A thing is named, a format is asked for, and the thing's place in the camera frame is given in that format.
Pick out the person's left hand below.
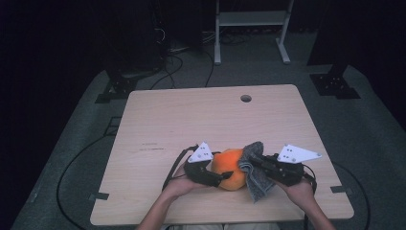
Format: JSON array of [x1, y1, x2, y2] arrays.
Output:
[[161, 164, 209, 201]]

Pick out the dark equipment tower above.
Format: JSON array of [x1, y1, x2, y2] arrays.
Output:
[[106, 0, 169, 73]]

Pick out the person's light pants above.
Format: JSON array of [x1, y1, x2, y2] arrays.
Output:
[[159, 222, 280, 230]]

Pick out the white metal stand frame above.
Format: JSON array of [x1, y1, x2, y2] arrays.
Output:
[[214, 0, 295, 66]]

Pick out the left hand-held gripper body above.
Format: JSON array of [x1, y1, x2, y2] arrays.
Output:
[[183, 141, 224, 188]]

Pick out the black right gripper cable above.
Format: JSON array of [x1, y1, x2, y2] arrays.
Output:
[[301, 164, 319, 230]]

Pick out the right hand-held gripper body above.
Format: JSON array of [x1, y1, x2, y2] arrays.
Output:
[[261, 144, 323, 188]]

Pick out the dark tape strip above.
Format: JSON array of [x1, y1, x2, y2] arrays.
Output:
[[329, 185, 354, 196], [88, 192, 110, 201]]

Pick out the grey cloth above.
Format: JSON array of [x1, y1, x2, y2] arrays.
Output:
[[237, 141, 277, 204]]

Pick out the orange plush toy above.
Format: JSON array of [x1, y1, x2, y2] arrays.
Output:
[[210, 148, 249, 192]]

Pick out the black floor cable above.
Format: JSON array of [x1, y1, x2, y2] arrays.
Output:
[[203, 50, 215, 88], [331, 161, 372, 230], [148, 55, 185, 91], [56, 133, 111, 230]]

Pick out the person's right hand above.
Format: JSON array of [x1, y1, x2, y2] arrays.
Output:
[[275, 176, 318, 211]]

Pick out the black stand base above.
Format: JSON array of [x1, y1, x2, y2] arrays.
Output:
[[309, 63, 362, 101], [94, 75, 139, 104]]

